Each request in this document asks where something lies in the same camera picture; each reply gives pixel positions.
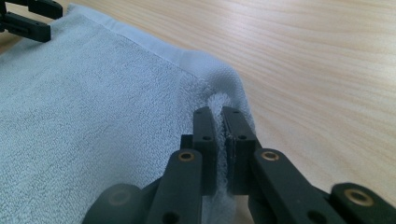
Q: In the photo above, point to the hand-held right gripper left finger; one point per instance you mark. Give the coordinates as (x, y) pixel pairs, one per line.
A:
(205, 146)

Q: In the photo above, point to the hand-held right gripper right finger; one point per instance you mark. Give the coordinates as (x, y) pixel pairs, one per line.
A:
(238, 149)

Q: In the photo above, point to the light blue towel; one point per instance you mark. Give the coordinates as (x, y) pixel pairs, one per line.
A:
(77, 109)

